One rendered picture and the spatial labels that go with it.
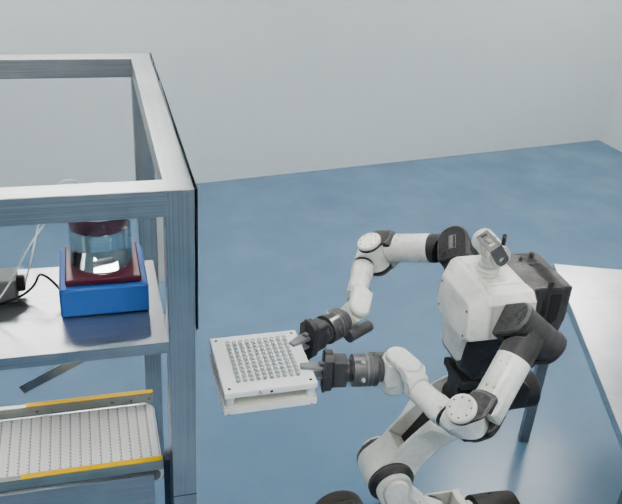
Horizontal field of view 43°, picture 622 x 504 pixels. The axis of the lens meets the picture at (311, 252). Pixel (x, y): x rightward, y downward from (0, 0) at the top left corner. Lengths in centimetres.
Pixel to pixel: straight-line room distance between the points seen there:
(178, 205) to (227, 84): 388
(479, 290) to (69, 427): 116
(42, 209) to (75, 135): 375
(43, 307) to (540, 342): 121
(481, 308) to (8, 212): 119
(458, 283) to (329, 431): 146
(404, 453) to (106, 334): 103
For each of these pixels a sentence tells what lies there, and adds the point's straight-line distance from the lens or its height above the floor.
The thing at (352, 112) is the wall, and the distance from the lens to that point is 593.
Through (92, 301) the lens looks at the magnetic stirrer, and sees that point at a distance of 189.
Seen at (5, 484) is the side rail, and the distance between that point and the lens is 213.
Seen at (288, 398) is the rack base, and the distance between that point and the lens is 209.
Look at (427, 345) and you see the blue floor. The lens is 411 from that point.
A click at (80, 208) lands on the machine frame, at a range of 163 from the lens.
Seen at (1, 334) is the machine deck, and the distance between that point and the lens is 189.
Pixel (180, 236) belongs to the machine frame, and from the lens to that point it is 167.
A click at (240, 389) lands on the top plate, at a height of 104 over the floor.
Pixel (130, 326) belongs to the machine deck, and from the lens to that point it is 187.
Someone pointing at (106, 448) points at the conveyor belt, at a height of 83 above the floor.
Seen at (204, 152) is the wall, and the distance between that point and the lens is 561.
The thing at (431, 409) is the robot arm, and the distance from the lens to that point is 205.
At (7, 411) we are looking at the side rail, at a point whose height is 86.
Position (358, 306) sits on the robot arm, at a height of 108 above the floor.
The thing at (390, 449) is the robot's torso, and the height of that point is 67.
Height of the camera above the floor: 232
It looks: 29 degrees down
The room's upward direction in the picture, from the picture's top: 4 degrees clockwise
